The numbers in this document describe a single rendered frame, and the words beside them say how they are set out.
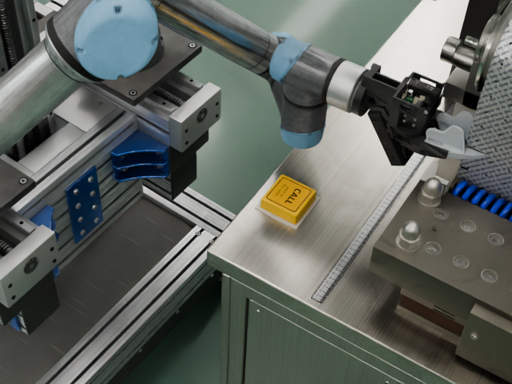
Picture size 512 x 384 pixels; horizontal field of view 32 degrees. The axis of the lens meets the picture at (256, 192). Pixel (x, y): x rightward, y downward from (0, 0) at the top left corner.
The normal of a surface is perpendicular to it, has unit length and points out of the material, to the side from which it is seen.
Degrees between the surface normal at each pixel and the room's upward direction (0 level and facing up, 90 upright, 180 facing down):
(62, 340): 0
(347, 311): 0
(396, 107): 90
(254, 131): 0
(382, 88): 90
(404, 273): 90
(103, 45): 85
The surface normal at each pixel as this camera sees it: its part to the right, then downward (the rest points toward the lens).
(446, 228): 0.04, -0.66
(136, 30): 0.32, 0.66
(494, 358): -0.54, 0.62
